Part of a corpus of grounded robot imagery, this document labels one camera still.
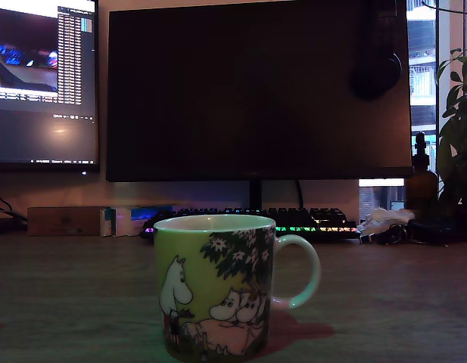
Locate dark key bunch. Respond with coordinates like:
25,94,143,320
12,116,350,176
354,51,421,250
360,222,413,246

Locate black backlit keyboard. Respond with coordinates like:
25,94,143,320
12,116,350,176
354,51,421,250
138,206,362,242

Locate black pouch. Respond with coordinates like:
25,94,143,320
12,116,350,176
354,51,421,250
406,217,461,245

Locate brown glass pump bottle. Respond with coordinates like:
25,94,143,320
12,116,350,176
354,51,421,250
406,131,439,219

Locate crumpled white tissue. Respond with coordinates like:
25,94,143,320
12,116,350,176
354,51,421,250
356,206,416,235

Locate black monitor stand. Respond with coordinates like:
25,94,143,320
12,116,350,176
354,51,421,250
249,179,263,210

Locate brown cardboard box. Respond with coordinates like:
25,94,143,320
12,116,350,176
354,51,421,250
26,206,102,237

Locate large dark computer monitor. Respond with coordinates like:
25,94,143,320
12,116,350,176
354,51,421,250
105,0,414,182

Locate blue and white carton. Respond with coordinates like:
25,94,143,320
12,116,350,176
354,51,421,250
129,205,174,236
99,206,117,237
114,207,132,237

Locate black headphones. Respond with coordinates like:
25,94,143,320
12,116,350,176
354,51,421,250
349,0,403,101

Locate green houseplant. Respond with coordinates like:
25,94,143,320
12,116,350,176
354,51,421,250
435,47,467,213

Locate green cartoon print mug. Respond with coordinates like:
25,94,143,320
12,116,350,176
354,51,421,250
152,213,322,363

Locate lit computer monitor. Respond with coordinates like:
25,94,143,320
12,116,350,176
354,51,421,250
0,0,101,173

